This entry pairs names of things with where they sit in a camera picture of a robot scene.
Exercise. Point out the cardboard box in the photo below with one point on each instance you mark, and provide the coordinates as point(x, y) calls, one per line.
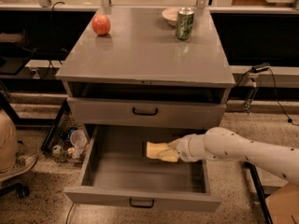
point(283, 205)

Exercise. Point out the clear plastic cup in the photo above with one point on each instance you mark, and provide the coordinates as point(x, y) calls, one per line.
point(78, 139)

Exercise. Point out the grey metal drawer cabinet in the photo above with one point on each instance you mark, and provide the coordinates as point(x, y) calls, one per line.
point(141, 60)

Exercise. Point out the black office chair base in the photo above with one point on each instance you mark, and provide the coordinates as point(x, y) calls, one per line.
point(21, 191)

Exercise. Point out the black power adapter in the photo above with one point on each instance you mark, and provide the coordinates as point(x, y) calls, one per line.
point(260, 67)

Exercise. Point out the white bowl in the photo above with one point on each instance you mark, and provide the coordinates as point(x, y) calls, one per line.
point(170, 14)

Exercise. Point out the red apple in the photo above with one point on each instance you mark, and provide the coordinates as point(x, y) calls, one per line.
point(101, 24)

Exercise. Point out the wire basket with trash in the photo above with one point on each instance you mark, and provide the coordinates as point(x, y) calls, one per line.
point(57, 144)

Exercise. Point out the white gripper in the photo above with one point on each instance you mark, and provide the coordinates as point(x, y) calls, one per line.
point(183, 148)

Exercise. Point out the closed grey upper drawer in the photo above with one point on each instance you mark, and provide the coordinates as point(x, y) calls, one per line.
point(146, 113)

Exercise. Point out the seated person's leg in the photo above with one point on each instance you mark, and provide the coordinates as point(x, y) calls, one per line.
point(8, 143)

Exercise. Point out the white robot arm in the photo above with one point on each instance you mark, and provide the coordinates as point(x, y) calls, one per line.
point(219, 143)

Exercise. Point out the green soda can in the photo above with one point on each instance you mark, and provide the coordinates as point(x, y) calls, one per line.
point(184, 25)

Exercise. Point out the yellow sponge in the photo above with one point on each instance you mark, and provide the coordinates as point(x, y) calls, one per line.
point(154, 149)

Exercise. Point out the open grey lower drawer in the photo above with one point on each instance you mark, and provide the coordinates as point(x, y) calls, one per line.
point(116, 171)

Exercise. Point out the black metal bar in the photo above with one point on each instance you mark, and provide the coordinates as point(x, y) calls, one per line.
point(260, 193)

